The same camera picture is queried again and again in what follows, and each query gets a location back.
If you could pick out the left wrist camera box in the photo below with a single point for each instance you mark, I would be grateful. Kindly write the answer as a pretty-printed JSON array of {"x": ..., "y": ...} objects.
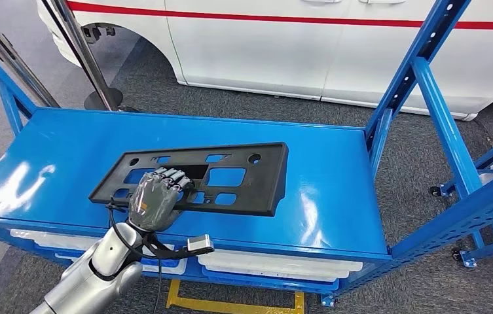
[{"x": 200, "y": 242}]

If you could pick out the chrome stanchion post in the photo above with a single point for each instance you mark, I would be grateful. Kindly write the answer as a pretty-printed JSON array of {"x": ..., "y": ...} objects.
[{"x": 83, "y": 52}]

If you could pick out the robot left arm silver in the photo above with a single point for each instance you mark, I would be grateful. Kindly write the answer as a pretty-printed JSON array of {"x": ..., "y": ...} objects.
[{"x": 98, "y": 268}]

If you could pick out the black camera bracket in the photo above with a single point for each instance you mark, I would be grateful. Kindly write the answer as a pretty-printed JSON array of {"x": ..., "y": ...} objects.
[{"x": 172, "y": 253}]

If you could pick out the steel stanchion post dark cap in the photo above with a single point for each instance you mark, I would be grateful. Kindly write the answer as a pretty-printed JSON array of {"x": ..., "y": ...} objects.
[{"x": 20, "y": 68}]

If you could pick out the white car red stripe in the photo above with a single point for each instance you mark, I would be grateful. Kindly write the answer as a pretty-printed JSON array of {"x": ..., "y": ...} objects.
[{"x": 272, "y": 52}]

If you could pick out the black plastic plate bracket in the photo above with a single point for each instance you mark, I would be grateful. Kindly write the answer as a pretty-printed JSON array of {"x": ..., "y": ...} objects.
[{"x": 268, "y": 182}]

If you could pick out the robot left hand grey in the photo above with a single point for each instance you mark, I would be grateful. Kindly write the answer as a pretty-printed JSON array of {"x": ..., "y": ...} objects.
[{"x": 153, "y": 208}]

